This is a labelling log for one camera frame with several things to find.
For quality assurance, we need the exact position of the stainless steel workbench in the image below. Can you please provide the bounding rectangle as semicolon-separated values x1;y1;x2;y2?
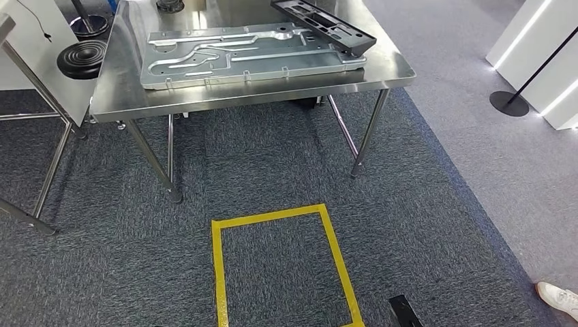
89;0;418;205

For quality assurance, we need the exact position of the black round stool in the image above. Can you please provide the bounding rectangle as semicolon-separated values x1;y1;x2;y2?
56;39;109;81

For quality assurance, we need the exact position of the person's foot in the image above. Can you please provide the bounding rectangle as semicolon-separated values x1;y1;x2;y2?
535;281;578;320

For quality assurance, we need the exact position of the round steel bin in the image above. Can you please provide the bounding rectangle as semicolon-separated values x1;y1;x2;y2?
69;14;110;39

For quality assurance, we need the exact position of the stainless steel side table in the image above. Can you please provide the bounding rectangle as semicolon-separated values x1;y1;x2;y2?
0;12;90;237

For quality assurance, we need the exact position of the white cabinet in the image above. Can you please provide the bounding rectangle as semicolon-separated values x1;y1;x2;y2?
0;0;99;128

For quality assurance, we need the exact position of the thin black cable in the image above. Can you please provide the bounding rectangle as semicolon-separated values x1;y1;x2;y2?
14;0;53;44

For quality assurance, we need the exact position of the stamped grey metal plate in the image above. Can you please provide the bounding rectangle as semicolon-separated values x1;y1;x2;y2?
139;21;368;91

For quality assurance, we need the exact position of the steel pole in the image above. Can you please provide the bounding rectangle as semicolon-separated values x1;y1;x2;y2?
71;0;94;33

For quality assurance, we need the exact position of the black plastic frame part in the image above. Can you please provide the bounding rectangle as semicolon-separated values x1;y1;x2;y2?
270;0;378;58

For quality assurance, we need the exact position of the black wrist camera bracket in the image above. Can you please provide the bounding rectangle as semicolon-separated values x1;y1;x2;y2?
389;295;424;327

